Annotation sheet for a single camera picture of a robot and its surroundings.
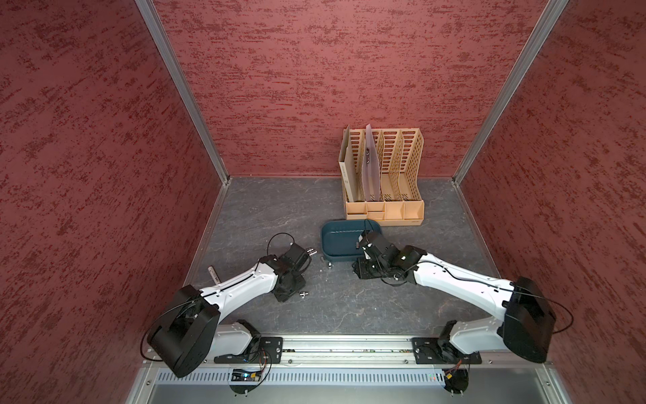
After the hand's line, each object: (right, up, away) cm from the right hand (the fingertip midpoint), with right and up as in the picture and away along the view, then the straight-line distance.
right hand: (358, 274), depth 81 cm
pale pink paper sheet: (+10, +41, +35) cm, 55 cm away
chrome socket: (-17, +5, +14) cm, 22 cm away
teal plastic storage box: (-5, +9, +19) cm, 22 cm away
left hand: (-21, -8, +3) cm, 23 cm away
